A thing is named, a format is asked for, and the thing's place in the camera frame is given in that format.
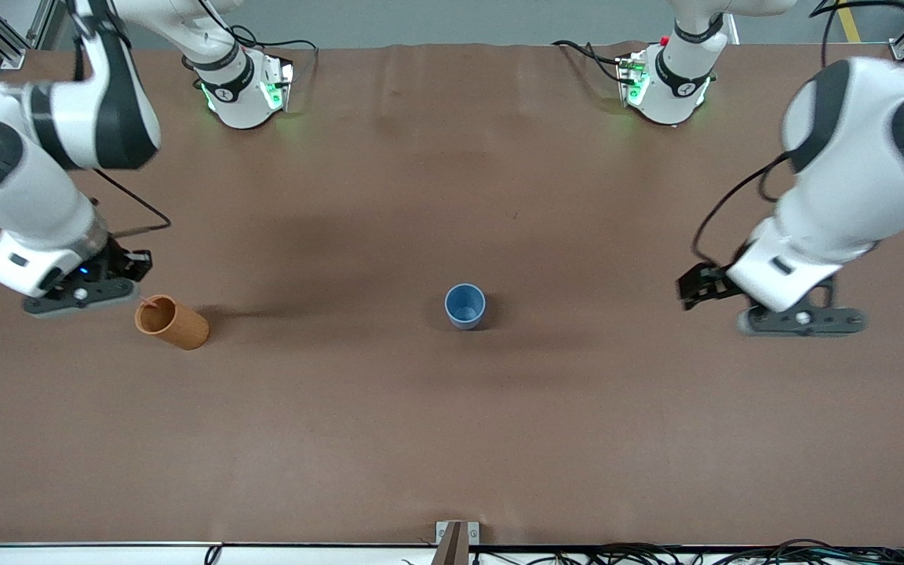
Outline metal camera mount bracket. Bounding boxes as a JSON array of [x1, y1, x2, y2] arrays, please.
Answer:
[[432, 520, 481, 565]]

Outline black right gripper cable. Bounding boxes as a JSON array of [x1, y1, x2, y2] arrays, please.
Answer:
[[91, 167, 173, 239]]

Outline black left base cable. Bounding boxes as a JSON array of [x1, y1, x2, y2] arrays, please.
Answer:
[[552, 39, 627, 82]]

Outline black base cable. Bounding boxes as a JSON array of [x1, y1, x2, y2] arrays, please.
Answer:
[[231, 24, 319, 82], [552, 39, 627, 82]]

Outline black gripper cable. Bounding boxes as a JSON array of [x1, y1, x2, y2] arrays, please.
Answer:
[[691, 151, 795, 269], [91, 167, 173, 239]]

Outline blue cup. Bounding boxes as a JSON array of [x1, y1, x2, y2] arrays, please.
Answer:
[[443, 282, 488, 332]]

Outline brown table cover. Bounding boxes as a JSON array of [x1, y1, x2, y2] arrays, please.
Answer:
[[0, 42, 904, 549]]

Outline orange cup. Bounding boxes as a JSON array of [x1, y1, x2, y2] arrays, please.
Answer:
[[134, 294, 211, 352]]

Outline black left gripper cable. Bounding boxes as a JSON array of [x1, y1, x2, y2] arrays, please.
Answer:
[[691, 151, 795, 269]]

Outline black cable bundle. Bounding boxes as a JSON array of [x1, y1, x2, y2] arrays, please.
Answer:
[[401, 539, 904, 565]]

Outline black right base cable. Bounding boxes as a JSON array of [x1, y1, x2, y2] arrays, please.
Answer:
[[231, 24, 319, 82]]

